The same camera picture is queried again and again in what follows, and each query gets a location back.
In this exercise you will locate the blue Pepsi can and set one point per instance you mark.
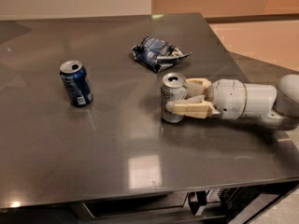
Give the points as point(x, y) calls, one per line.
point(76, 83)

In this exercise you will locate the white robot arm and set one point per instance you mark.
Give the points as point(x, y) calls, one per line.
point(274, 107)

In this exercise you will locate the silver green 7up can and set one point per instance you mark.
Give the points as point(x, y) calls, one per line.
point(174, 87)

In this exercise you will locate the crumpled blue chip bag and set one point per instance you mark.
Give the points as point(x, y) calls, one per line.
point(157, 55)

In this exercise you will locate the black device under table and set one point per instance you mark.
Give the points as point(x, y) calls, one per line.
point(222, 202)

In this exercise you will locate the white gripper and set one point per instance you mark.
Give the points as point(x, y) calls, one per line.
point(229, 96)

